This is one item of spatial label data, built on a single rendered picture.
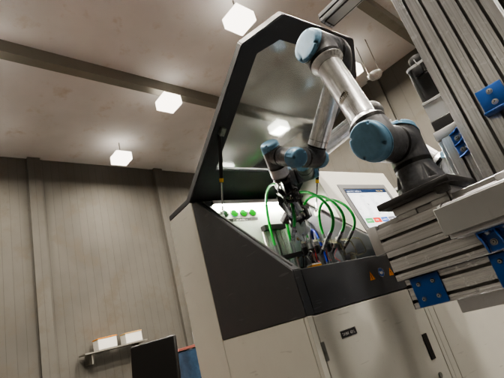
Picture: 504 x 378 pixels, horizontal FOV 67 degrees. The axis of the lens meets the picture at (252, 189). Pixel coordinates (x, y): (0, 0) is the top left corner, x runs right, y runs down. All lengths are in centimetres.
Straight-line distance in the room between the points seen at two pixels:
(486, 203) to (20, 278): 1009
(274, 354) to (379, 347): 39
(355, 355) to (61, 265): 973
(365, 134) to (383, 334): 81
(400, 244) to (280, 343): 58
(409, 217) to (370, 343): 55
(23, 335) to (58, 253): 199
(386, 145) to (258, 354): 95
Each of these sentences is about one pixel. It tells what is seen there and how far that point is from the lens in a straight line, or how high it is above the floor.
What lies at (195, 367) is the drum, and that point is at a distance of 363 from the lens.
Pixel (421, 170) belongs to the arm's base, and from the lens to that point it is 122.
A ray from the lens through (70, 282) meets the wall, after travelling 1073.
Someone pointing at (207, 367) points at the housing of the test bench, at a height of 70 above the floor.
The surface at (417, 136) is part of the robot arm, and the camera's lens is 128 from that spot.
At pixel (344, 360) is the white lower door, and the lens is 145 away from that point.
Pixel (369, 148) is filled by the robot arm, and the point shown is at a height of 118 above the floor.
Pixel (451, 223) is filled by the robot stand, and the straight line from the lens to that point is 105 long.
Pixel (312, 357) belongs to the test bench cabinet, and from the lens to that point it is 140.
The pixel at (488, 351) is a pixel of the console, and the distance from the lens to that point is 223.
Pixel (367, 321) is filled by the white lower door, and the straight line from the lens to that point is 158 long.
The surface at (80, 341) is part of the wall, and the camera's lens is 1055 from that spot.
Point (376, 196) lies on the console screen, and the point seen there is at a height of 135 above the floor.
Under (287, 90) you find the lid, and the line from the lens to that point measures 190.
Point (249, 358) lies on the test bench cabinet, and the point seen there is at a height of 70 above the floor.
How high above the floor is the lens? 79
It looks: 20 degrees up
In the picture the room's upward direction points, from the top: 16 degrees counter-clockwise
